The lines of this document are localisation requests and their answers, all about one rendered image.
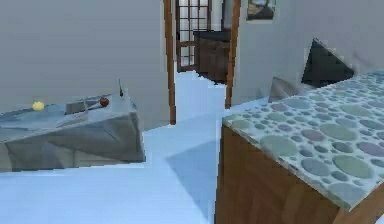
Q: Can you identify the dark wooden cabinet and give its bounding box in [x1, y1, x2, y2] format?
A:
[193, 29, 232, 85]

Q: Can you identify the wooden glazed door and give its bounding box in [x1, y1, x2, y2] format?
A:
[175, 0, 213, 73]

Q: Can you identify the wooden counter with pebble top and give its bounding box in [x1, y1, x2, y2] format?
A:
[214, 69, 384, 224]

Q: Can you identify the framed landscape picture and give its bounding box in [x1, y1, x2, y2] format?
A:
[246, 0, 277, 21]

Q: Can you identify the grey stone kitchen counter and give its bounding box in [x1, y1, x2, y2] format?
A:
[0, 90, 147, 173]

